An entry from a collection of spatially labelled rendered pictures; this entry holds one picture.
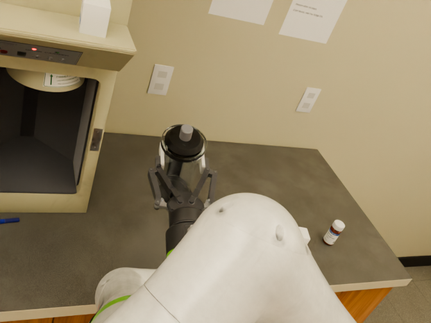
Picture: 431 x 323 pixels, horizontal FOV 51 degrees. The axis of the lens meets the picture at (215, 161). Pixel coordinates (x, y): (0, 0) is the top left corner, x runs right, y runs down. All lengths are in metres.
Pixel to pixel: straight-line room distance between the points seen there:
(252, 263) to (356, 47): 1.51
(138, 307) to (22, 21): 0.63
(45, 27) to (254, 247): 0.63
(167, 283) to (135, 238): 0.86
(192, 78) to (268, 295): 1.26
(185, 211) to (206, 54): 0.77
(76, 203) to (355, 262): 0.90
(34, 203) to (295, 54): 1.04
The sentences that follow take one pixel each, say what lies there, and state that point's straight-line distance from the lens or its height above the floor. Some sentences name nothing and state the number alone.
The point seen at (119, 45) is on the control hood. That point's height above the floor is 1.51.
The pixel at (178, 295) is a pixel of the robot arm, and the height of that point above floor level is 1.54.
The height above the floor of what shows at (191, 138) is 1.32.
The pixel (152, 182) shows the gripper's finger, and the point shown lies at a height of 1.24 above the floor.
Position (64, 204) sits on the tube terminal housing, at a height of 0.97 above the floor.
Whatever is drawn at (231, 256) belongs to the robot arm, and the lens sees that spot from 0.45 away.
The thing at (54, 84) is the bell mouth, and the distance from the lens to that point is 1.11.
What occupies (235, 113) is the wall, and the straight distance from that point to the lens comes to 1.80.
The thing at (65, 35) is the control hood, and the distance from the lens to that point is 0.92.
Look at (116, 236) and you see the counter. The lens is 1.31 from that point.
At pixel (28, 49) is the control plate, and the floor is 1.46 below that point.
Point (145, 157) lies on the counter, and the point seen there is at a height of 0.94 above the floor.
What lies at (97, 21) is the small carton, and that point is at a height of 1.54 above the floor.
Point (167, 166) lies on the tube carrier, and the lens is 1.09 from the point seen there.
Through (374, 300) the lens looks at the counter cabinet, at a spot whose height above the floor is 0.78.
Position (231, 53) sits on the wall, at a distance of 1.65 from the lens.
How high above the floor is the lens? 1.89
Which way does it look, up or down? 34 degrees down
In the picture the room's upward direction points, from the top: 22 degrees clockwise
